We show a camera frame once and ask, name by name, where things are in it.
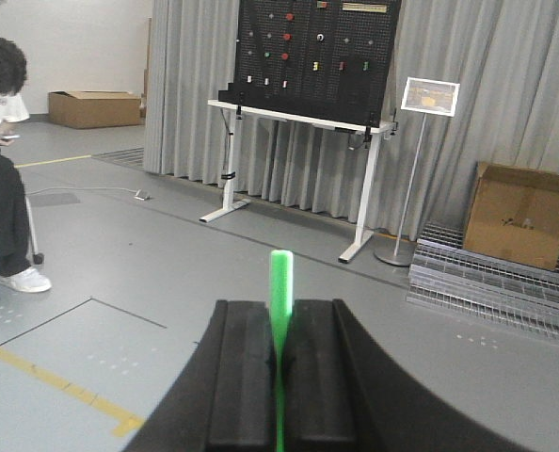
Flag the right cardboard box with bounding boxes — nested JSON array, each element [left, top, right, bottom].
[[463, 162, 559, 270]]

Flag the white standing desk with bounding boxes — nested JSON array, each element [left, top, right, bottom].
[[200, 100, 393, 264]]

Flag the stacked metal floor grates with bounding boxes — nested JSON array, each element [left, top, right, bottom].
[[407, 222, 559, 341]]

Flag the black pegboard with pegs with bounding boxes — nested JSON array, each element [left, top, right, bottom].
[[218, 0, 401, 127]]

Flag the sign on metal stand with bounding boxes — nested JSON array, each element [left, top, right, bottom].
[[374, 76, 460, 267]]

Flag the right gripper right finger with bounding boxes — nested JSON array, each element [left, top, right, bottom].
[[282, 299, 524, 451]]

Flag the green plastic spoon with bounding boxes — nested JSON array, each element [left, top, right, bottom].
[[269, 250, 294, 451]]

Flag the left cardboard box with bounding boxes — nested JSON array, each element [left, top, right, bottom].
[[48, 90, 141, 129]]

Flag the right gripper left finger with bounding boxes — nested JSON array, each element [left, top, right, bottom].
[[125, 300, 276, 451]]

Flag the seated person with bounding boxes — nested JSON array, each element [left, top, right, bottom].
[[0, 38, 52, 293]]

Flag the grey curtain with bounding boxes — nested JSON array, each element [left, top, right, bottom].
[[144, 1, 559, 237]]

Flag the cardboard box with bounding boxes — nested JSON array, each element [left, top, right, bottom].
[[463, 162, 559, 270], [48, 90, 141, 129]]

